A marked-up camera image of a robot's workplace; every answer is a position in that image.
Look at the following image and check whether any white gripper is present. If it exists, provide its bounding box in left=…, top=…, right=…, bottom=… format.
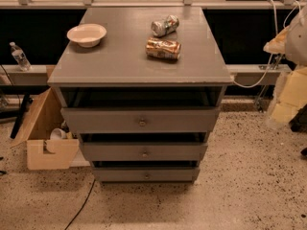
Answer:
left=263, top=27, right=307, bottom=128

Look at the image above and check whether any grey bottom drawer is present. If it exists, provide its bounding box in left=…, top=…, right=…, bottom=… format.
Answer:
left=93, top=168, right=200, bottom=182

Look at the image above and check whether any grey drawer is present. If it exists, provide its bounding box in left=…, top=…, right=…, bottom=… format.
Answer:
left=93, top=168, right=200, bottom=182
left=81, top=143, right=207, bottom=161
left=61, top=108, right=219, bottom=133

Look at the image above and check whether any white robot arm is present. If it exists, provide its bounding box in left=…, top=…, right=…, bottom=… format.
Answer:
left=263, top=5, right=307, bottom=129

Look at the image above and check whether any grey drawer cabinet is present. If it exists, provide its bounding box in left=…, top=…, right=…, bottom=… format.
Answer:
left=48, top=7, right=231, bottom=171

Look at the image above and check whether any grey middle drawer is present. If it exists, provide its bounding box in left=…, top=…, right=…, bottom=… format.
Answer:
left=81, top=143, right=207, bottom=161

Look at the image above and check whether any grey top drawer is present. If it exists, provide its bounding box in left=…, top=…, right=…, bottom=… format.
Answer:
left=61, top=108, right=219, bottom=133

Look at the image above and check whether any open cardboard box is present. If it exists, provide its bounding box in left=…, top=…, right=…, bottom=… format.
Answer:
left=11, top=88, right=79, bottom=170

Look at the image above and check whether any metal stand pole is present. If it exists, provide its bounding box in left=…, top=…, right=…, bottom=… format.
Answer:
left=253, top=53, right=285, bottom=113

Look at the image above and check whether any crushed silver green can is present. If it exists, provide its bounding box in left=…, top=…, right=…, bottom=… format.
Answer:
left=151, top=14, right=179, bottom=37

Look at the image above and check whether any crushed orange can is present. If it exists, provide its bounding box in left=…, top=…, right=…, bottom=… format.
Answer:
left=145, top=37, right=181, bottom=60

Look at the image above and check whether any white bowl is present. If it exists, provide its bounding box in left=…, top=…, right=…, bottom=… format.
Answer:
left=67, top=24, right=106, bottom=48

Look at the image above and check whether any white cup in box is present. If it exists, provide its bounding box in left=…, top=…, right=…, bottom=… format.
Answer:
left=50, top=128, right=67, bottom=140

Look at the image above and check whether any black leaning bar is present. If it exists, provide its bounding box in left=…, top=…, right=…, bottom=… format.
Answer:
left=10, top=93, right=31, bottom=139

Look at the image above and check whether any clear plastic water bottle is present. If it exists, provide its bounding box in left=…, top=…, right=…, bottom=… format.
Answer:
left=10, top=42, right=31, bottom=72

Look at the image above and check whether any white hanging cable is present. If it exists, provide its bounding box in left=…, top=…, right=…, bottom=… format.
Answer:
left=232, top=0, right=303, bottom=89

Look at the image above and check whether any black floor cable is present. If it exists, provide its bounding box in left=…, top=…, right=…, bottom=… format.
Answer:
left=63, top=178, right=97, bottom=230

